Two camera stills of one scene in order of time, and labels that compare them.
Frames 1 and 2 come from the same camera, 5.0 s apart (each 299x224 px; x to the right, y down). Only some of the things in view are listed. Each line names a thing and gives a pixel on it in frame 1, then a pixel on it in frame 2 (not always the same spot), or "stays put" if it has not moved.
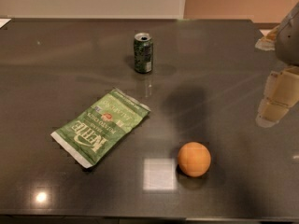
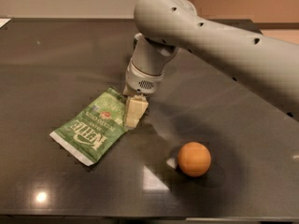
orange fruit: x=194 y=159 stays put
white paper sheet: x=4 y=21 stays put
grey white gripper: x=290 y=42 -> x=140 y=82
